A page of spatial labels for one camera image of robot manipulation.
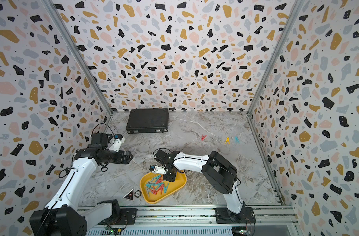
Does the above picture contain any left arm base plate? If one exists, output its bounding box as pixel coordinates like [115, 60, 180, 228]
[102, 208, 137, 225]

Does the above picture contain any red clothespin in tray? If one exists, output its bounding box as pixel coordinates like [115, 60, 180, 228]
[152, 175, 163, 184]

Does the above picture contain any left frame aluminium post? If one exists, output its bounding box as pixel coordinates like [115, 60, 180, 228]
[41, 0, 113, 116]

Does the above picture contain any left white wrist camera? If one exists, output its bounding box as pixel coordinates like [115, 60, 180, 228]
[109, 134, 125, 152]

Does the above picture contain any black hard case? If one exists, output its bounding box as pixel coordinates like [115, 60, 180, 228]
[126, 108, 169, 134]

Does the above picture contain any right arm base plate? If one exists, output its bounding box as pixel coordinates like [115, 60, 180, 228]
[215, 206, 256, 224]

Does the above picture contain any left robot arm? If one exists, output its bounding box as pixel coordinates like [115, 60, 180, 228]
[30, 133, 133, 236]

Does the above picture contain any black triangle marker sticker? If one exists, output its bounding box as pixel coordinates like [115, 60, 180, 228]
[123, 189, 135, 201]

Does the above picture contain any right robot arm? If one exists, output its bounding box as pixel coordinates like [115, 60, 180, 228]
[150, 150, 246, 223]

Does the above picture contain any yellow plastic storage tray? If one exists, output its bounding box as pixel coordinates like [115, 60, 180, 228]
[140, 172, 187, 204]

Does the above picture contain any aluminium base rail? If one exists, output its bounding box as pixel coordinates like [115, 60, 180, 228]
[87, 205, 302, 236]

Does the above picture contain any right frame aluminium post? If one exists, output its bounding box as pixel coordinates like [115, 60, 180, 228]
[247, 0, 304, 116]

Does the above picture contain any frame aluminium post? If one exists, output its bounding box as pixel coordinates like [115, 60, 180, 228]
[41, 0, 113, 116]
[247, 0, 304, 116]

